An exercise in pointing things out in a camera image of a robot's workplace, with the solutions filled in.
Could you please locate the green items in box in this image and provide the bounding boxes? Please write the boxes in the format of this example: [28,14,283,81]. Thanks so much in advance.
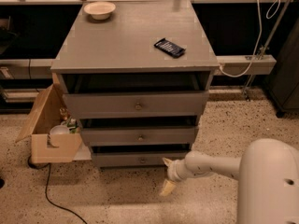
[60,107,78,133]

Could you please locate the grey drawer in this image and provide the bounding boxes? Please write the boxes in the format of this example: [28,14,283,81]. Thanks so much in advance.
[92,151,187,168]
[63,91,208,119]
[81,127,198,146]

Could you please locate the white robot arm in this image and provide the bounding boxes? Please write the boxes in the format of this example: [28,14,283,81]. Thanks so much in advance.
[161,138,299,224]

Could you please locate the grey middle drawer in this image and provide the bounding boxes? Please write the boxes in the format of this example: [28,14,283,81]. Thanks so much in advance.
[81,127,198,146]

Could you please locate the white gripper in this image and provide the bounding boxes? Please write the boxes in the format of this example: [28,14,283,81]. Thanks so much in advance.
[160,158,188,197]

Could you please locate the black floor cable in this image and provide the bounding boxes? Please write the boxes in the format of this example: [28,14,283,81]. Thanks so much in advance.
[27,155,89,224]

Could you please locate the dark grey side cabinet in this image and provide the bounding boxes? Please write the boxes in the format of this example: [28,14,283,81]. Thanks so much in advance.
[265,19,299,118]

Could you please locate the metal pole stand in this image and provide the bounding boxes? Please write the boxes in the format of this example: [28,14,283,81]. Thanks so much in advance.
[242,0,293,102]

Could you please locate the white bowl on cabinet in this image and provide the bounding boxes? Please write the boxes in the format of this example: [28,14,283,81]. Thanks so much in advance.
[83,1,116,21]

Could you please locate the grey drawer cabinet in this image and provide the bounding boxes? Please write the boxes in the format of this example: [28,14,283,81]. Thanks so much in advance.
[51,1,219,155]

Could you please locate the grey top drawer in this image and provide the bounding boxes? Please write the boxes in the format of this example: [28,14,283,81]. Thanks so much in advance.
[63,91,208,119]

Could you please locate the grey bottom drawer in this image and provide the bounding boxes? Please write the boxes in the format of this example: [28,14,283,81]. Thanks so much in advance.
[92,151,187,168]

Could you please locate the cardboard box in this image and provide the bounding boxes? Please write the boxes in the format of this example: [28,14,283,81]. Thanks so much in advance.
[16,73,82,164]

